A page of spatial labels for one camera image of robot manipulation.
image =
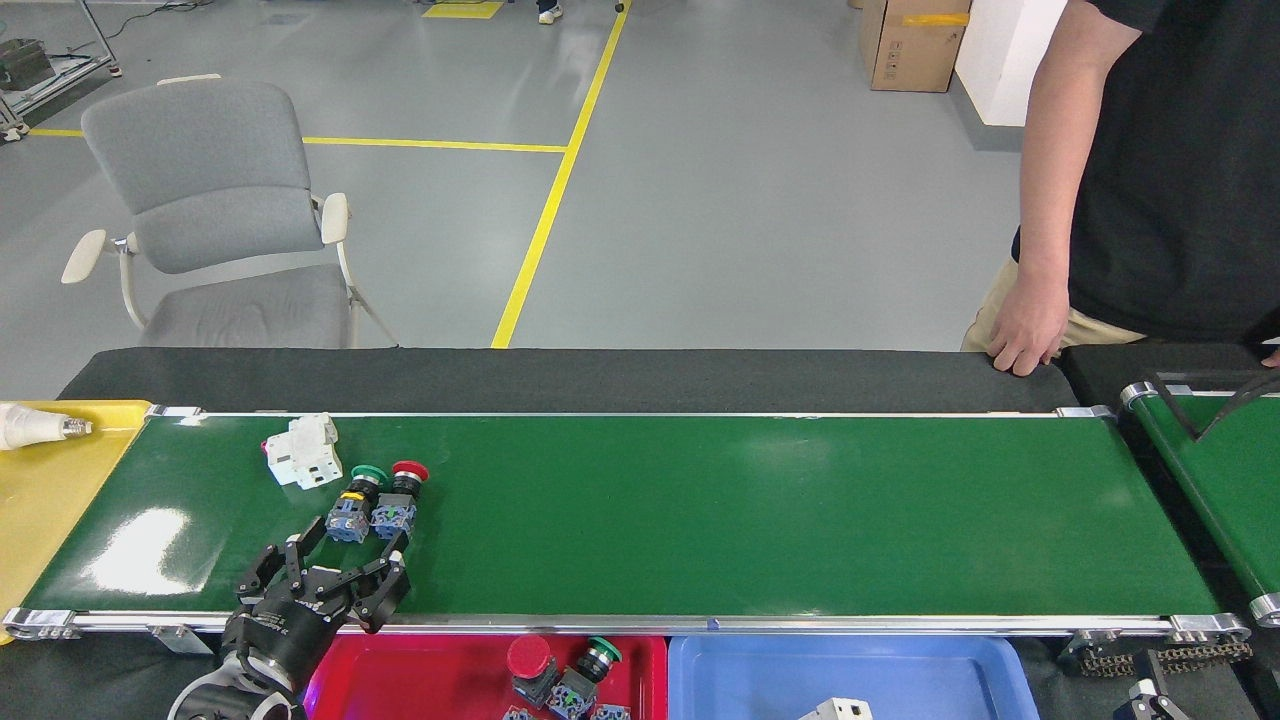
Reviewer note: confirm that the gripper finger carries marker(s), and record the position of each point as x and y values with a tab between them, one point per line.
270	575
1150	668
385	595

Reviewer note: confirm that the red plastic tray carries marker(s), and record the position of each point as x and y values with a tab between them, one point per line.
420	690

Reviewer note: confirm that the long black foam pad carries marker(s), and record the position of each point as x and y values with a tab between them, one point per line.
500	380

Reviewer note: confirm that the white light bulb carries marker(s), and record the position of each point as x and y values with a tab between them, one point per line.
25	427

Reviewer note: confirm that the distant person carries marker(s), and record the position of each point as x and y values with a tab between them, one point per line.
550	12

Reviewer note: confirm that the metal frame rack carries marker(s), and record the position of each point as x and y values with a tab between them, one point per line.
60	80

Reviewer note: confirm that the short green conveyor belt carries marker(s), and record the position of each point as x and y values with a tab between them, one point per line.
1220	480

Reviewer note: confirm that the grey office chair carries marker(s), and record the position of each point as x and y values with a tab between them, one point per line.
210	200

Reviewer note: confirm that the white circuit breaker red levers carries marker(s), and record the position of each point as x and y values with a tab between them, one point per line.
300	455

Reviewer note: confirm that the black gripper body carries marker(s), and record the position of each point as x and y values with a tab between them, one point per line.
285	630

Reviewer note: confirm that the brown cardboard box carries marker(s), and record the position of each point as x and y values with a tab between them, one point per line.
915	50

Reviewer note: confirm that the blue plastic tray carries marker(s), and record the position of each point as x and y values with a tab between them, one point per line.
900	680

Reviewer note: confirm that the person's right forearm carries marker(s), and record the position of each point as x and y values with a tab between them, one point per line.
1045	200

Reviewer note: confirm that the person's right hand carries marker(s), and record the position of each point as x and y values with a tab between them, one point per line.
1030	325

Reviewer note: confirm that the long green conveyor belt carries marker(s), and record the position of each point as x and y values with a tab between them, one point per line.
700	520

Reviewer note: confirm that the yellow plastic tray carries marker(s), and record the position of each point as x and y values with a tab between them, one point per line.
50	500

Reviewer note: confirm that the green mushroom push button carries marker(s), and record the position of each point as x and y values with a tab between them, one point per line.
347	520
603	650

